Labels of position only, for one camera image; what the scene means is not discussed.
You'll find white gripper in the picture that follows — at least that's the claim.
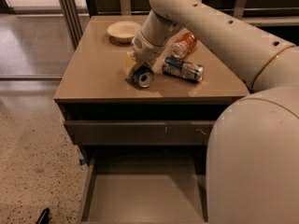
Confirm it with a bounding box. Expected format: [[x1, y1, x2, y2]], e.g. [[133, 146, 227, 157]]
[[127, 32, 165, 78]]

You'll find silver blue energy can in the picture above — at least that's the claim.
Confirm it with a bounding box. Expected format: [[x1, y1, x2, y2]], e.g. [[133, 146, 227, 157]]
[[162, 57, 205, 82]]

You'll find blue pepsi can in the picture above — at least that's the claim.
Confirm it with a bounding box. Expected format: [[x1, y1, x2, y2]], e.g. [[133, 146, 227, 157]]
[[133, 65, 154, 88]]

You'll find open grey middle drawer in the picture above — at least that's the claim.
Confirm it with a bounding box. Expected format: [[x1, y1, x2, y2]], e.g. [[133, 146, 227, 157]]
[[76, 146, 208, 224]]

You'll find orange soda can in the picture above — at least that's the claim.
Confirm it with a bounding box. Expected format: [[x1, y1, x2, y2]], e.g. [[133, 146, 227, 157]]
[[171, 33, 197, 59]]

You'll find white ceramic bowl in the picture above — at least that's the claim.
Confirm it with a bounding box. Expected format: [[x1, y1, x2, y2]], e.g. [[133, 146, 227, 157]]
[[107, 21, 141, 43]]

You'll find metal bracket right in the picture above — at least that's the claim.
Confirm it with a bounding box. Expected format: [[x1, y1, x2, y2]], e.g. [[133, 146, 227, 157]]
[[231, 0, 248, 19]]

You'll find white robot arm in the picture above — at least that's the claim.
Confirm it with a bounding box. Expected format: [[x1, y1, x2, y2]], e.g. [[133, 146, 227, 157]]
[[133, 0, 299, 224]]

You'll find black object at floor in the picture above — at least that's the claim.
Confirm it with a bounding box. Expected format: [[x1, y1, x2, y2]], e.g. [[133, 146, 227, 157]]
[[36, 208, 50, 224]]

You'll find metal frame post left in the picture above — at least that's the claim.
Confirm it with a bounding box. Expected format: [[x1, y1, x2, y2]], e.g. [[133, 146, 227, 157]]
[[59, 0, 82, 49]]

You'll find grey drawer cabinet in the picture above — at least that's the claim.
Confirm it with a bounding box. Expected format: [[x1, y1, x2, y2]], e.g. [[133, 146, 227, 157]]
[[54, 16, 249, 160]]

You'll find grey top drawer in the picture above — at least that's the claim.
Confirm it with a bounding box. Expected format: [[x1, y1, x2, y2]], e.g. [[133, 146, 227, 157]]
[[64, 120, 214, 146]]

